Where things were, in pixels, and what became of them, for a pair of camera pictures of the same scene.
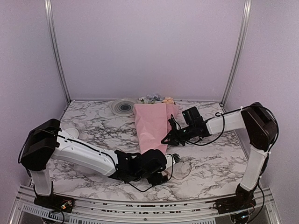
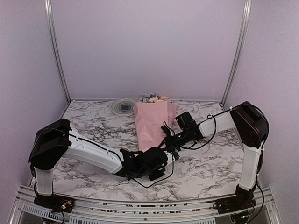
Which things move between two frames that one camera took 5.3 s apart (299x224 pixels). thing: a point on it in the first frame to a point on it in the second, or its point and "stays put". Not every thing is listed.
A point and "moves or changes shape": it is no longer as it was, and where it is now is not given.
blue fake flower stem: x=150 y=98 moves or changes shape
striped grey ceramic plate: x=123 y=107 stays put
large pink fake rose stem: x=168 y=99 to x=153 y=99
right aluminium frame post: x=243 y=34 stays put
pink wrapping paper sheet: x=152 y=122 stays put
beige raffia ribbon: x=180 y=178 to x=207 y=150
